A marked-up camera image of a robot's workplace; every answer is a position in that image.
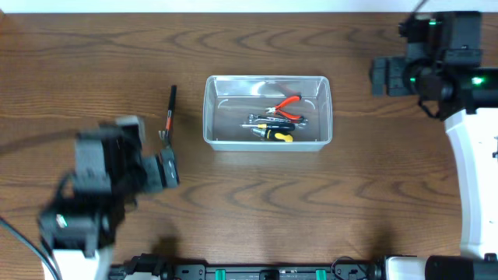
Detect small black claw hammer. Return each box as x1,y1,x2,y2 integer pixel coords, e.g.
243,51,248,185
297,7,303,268
159,85,177,146

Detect silver combination wrench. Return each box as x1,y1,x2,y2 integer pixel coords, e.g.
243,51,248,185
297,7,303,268
248,114,307,125

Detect thin black precision screwdriver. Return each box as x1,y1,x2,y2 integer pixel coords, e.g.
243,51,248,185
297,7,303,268
241,123,296,131

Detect red handled pliers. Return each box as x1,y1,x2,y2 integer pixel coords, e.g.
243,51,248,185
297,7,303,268
265,95,304,121

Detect stubby yellow black screwdriver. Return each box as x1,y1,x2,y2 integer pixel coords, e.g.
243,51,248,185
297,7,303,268
251,128,293,142

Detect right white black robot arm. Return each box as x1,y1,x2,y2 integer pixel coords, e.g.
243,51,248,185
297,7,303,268
365,11,497,279

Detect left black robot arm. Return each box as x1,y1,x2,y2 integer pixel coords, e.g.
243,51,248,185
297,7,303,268
38,117,180,279

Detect clear plastic container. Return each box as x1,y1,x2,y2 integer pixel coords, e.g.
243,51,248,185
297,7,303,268
203,75,333,152

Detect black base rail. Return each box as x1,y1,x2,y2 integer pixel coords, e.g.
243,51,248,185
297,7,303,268
107,254,387,280

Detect left black cable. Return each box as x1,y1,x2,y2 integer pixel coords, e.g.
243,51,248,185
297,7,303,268
0,215,63,280

